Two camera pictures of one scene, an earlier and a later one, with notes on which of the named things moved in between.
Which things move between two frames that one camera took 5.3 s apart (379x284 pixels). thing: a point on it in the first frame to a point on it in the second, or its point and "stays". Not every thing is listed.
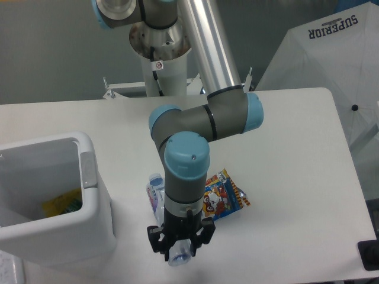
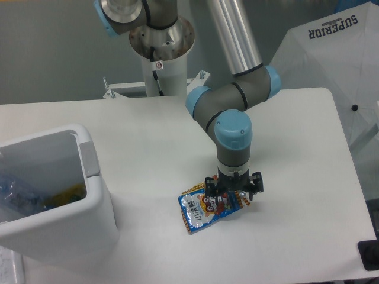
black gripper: [176, 228] to [227, 183]
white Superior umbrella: [340, 53] stays
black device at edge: [369, 251] stays
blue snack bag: [221, 197] stays
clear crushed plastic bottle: [180, 253] to [21, 196]
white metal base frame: [194, 86] stays
